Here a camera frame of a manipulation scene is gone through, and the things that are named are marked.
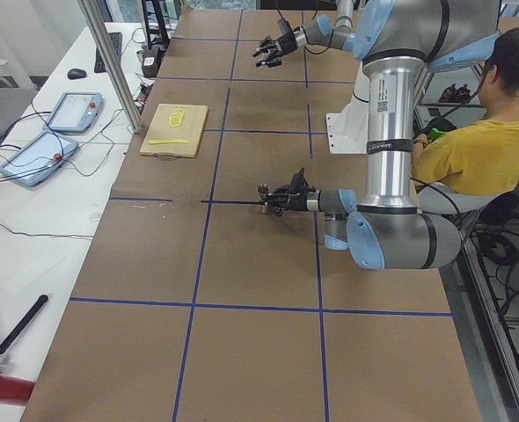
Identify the teach pendant tablet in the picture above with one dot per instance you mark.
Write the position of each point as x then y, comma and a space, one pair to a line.
39, 159
75, 112

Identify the yellow plastic knife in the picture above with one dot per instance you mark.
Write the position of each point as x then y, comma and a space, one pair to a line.
168, 141

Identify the black computer mouse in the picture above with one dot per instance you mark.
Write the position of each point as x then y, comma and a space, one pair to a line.
74, 74

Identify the wooden cutting board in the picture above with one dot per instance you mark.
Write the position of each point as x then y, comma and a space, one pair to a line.
191, 130

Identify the red cylinder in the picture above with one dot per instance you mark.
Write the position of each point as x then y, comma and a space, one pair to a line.
15, 391

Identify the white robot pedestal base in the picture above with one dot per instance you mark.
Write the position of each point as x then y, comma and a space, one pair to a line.
347, 131

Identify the aluminium frame post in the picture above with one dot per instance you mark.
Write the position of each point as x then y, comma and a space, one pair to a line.
99, 33

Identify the black box with label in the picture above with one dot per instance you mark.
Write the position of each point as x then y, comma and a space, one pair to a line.
151, 61

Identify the person in yellow shirt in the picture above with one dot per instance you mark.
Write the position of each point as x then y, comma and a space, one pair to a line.
483, 158

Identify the upper teach pendant tablet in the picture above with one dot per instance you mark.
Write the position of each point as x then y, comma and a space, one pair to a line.
75, 112

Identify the steel jigger cup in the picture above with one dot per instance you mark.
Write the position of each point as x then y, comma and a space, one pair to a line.
263, 191

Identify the green plastic tool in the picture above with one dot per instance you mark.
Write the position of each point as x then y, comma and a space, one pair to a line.
434, 134

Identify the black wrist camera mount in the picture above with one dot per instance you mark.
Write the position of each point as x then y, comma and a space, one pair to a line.
284, 26

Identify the lower teach pendant tablet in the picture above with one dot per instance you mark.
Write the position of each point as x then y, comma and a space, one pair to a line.
39, 159

